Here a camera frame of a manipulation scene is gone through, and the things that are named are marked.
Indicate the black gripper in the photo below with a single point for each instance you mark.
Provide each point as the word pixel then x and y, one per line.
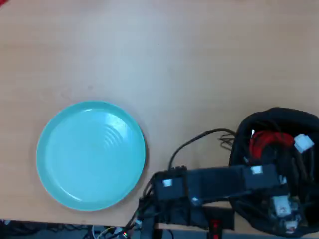
pixel 281 207

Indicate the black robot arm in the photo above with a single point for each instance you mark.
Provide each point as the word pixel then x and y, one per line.
pixel 211 179

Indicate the turquoise green bowl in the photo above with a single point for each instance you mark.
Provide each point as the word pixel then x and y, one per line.
pixel 89 159

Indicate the red and black table clamp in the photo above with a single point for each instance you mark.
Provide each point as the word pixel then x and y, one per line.
pixel 215 225

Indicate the controller board with LED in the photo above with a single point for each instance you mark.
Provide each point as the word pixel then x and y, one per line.
pixel 123 233

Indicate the red object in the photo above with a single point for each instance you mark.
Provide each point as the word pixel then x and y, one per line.
pixel 2 1

